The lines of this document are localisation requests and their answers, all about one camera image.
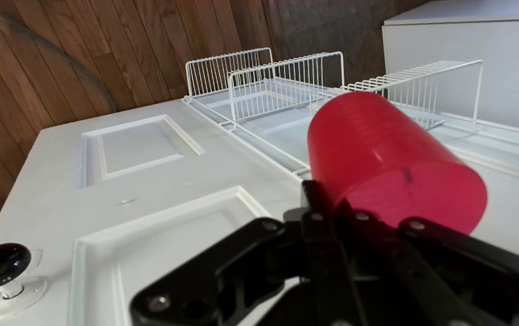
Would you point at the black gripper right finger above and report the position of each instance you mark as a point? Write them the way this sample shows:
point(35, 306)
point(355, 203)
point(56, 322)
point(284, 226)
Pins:
point(431, 273)

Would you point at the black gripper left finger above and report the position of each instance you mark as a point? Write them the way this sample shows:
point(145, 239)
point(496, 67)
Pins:
point(295, 261)

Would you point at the pink plastic cup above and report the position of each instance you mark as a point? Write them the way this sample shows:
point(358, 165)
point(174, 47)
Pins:
point(365, 152)

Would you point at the white panel door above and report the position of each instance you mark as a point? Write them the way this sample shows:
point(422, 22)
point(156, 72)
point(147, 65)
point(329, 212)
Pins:
point(112, 203)

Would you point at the white cabinet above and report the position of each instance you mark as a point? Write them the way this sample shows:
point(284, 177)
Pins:
point(478, 34)

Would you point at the white wire door rack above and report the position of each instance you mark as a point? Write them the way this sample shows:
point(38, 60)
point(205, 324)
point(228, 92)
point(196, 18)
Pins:
point(270, 101)

